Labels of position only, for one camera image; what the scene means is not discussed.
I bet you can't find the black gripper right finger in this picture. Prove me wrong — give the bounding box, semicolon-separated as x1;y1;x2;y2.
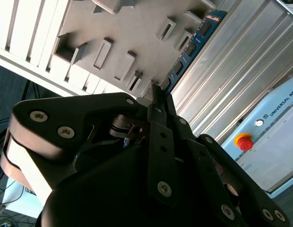
165;94;292;227

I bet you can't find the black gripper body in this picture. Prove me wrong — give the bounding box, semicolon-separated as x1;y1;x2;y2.
36;144;223;227

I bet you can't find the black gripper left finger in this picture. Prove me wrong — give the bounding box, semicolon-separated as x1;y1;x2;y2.
0;84;178;210

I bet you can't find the blue RAM stick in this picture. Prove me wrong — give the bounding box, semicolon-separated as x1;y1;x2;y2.
160;10;228;95

